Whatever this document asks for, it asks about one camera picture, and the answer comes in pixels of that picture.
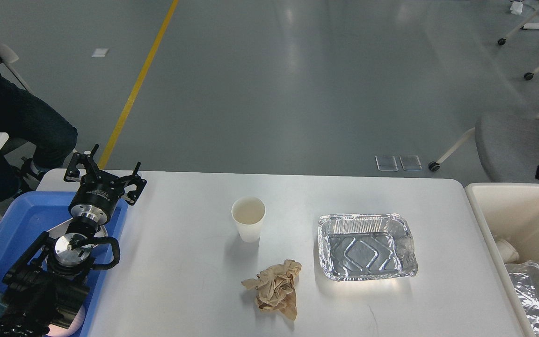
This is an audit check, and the brown paper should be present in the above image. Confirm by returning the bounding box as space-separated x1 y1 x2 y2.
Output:
241 259 302 321

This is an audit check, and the pink ribbed mug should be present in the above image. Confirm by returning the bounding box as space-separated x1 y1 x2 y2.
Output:
61 306 86 337

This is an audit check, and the square stainless steel tray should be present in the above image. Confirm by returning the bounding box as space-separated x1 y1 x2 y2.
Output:
47 219 108 239

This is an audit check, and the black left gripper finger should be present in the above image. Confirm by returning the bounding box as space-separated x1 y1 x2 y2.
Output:
64 144 103 184
118 161 147 205

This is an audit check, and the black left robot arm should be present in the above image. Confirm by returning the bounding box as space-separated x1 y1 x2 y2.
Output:
0 145 147 337

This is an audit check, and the aluminium foil container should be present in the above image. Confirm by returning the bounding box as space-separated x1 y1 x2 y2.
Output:
317 213 418 281

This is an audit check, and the seated person in black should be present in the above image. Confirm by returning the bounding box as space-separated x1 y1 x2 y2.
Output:
0 74 78 202

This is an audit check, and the white paper cup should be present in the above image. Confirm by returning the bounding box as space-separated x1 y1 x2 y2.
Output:
231 197 267 243

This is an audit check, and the clear floor plate left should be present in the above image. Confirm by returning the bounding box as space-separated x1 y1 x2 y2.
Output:
375 155 399 171

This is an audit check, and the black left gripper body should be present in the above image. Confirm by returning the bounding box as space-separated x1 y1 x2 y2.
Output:
68 182 125 225

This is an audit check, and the grey office chair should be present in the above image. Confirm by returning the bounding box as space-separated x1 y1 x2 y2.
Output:
428 113 539 183

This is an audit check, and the crumpled foil in bin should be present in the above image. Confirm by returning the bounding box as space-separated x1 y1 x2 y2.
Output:
505 260 539 337

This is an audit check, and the clear floor plate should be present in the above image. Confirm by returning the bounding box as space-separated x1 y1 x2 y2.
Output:
375 155 399 171
399 155 423 171

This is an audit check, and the clear floor plate right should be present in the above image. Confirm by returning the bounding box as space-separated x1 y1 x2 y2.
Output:
399 155 423 171

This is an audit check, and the white plastic bin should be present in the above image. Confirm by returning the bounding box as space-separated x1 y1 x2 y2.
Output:
466 183 539 337

